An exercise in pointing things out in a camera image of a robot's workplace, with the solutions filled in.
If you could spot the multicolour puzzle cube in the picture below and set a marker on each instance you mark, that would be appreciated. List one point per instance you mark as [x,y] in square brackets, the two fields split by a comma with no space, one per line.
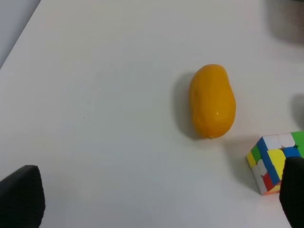
[267,159]

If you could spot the yellow mango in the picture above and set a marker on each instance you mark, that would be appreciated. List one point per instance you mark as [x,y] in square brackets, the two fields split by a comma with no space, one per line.
[212,102]

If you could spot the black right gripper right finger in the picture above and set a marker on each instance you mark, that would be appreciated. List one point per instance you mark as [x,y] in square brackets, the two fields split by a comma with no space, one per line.
[292,191]

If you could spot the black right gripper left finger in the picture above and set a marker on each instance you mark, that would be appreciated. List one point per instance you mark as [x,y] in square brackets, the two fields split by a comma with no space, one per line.
[22,199]

